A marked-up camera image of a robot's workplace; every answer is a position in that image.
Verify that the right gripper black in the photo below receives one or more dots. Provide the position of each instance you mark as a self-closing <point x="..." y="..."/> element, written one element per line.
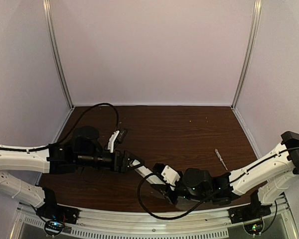
<point x="168" y="188"/>

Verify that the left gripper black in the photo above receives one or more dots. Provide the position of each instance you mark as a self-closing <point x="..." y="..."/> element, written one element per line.
<point x="119" y="161"/>

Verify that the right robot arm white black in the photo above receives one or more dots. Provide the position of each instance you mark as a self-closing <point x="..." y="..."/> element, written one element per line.
<point x="278" y="169"/>

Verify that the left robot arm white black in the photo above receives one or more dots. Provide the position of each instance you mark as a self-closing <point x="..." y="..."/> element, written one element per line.
<point x="55" y="160"/>

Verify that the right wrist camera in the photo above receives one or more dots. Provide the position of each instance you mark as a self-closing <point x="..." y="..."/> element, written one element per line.
<point x="167" y="174"/>

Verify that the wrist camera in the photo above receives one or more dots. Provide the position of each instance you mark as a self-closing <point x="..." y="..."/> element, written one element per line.
<point x="167" y="174"/>
<point x="116" y="138"/>

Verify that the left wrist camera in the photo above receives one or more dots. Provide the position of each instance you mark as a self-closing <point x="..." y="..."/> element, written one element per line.
<point x="116" y="138"/>

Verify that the clear handle screwdriver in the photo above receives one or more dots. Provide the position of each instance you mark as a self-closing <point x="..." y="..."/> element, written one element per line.
<point x="220" y="159"/>

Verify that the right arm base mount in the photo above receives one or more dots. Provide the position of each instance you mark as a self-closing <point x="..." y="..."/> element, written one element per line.
<point x="252" y="211"/>

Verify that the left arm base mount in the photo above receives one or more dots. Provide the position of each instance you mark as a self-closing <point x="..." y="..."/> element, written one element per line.
<point x="51" y="210"/>

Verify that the front aluminium rail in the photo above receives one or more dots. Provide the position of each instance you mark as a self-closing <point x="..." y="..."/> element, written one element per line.
<point x="209" y="224"/>

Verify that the left aluminium frame post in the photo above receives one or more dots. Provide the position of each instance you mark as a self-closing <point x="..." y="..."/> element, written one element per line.
<point x="55" y="52"/>

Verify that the aluminium frame post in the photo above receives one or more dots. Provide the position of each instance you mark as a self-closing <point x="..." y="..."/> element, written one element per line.
<point x="254" y="28"/>
<point x="55" y="52"/>

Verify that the right aluminium frame post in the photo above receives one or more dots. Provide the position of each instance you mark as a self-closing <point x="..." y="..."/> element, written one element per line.
<point x="254" y="28"/>

